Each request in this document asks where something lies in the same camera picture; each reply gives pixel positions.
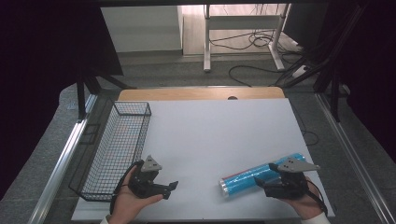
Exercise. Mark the white table mat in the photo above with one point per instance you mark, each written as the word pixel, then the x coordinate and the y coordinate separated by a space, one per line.
pixel 214 137

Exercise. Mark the person's right hand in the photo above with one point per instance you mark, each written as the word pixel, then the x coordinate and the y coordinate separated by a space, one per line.
pixel 306 205

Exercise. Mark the blue cylindrical tube pack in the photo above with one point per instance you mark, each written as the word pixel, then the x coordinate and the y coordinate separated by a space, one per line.
pixel 246 182

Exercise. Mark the black metal stand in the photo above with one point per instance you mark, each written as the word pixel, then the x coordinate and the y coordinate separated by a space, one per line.
pixel 81 93
pixel 334 93

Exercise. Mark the aluminium floor rail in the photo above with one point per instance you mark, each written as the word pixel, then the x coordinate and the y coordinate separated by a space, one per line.
pixel 355 161
pixel 62 161

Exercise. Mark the person's left hand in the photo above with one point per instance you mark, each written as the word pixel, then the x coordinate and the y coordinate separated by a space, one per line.
pixel 126 203

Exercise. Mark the dark curtain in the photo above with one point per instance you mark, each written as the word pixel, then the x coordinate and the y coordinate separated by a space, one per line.
pixel 40 62
pixel 373 68

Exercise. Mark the white cabinet panel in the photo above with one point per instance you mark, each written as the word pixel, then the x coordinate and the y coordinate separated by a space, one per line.
pixel 143 29

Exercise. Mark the white metal desk frame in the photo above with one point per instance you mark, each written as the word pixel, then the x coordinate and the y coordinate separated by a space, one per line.
pixel 244 22

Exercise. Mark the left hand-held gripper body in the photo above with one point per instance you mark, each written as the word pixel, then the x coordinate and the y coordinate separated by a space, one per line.
pixel 146 183

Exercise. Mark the white power strip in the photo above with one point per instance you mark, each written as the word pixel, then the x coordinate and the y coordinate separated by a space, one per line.
pixel 300 71

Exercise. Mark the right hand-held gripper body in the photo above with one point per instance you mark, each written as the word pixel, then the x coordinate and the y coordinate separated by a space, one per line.
pixel 289 186

